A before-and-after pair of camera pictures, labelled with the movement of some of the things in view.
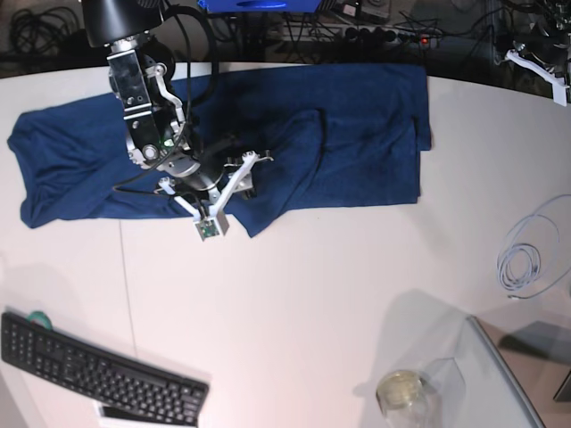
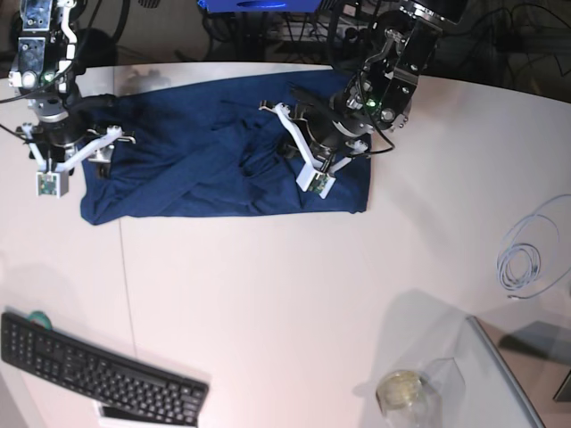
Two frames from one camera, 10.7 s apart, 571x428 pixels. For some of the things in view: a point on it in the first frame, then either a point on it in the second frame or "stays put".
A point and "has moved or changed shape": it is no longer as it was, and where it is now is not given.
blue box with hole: [260, 5] stays put
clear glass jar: [407, 400] stays put
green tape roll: [40, 318] stays put
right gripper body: [216, 174] → [68, 140]
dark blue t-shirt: [328, 133] has moved or changed shape
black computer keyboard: [101, 374] stays put
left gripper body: [552, 54] → [325, 123]
